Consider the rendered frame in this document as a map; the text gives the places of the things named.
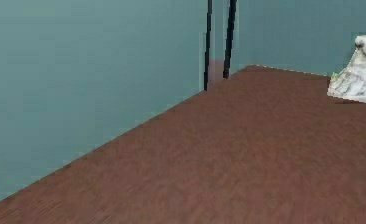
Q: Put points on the black framed doorway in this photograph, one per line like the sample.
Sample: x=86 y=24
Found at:
x=229 y=40

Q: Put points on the white marbled bed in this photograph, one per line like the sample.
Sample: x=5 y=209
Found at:
x=356 y=78

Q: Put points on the small green object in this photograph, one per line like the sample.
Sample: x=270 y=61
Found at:
x=334 y=75

